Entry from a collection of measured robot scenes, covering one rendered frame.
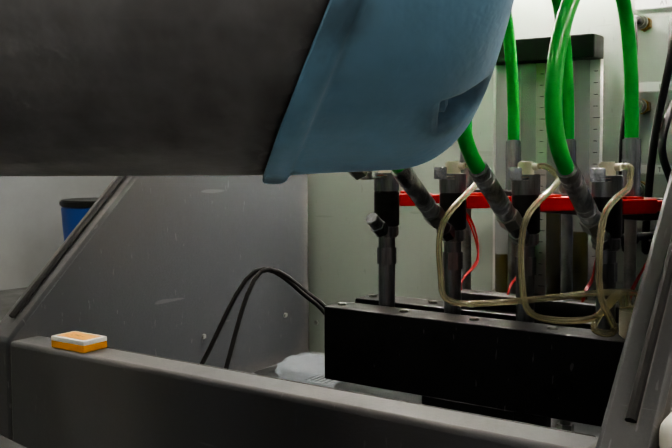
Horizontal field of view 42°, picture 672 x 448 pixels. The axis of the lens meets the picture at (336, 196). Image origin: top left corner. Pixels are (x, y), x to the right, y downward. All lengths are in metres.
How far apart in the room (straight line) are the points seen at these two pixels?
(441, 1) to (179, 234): 1.00
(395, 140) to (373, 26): 0.03
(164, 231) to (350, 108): 0.96
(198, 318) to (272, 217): 0.20
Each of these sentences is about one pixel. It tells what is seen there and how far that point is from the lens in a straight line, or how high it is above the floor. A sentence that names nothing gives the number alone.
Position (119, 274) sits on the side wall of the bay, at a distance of 1.08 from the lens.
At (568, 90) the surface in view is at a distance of 0.98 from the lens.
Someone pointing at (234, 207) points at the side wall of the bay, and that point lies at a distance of 1.22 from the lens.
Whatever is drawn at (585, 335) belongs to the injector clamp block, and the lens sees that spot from 0.83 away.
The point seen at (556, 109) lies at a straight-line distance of 0.71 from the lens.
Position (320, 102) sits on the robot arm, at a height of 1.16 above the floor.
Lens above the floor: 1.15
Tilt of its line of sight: 3 degrees down
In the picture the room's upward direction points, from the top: straight up
